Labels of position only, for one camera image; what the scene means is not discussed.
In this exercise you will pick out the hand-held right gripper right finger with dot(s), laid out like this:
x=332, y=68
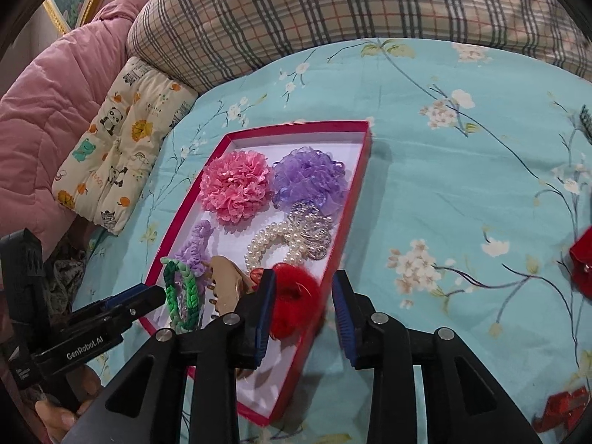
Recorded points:
x=344, y=319

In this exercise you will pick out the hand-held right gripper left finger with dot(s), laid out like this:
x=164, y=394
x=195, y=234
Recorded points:
x=264, y=314

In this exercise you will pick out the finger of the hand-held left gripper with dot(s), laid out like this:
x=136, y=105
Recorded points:
x=122, y=298
x=148, y=300

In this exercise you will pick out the red fluffy hair clip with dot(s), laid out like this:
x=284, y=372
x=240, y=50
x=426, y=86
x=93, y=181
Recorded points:
x=296, y=296

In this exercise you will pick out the beige claw clip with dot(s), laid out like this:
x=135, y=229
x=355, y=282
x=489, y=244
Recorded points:
x=226, y=282

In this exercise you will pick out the red shallow box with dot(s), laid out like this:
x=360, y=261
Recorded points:
x=231, y=245

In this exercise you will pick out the pink flower hair scrunchie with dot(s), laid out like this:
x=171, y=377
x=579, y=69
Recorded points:
x=236, y=187

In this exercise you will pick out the purple flower hair scrunchie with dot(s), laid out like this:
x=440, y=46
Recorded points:
x=307, y=178

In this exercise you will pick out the person's left hand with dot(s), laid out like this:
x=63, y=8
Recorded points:
x=53, y=418

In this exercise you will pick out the dark patterned cloth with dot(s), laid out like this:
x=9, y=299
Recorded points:
x=64, y=282

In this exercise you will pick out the cartoon print cushion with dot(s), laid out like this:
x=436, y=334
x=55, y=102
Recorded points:
x=120, y=148

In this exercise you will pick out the pink quilt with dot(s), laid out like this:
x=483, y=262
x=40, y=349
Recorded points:
x=46, y=125

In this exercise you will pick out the teal floral bedsheet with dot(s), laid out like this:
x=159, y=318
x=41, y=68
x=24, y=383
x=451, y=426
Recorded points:
x=439, y=171

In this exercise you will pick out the red glitter bow clip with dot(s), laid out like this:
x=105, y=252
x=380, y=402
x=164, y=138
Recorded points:
x=559, y=407

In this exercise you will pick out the red velvet bow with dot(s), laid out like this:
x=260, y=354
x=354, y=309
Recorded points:
x=582, y=263

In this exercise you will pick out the plaid pillow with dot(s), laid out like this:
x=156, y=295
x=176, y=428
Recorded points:
x=323, y=4

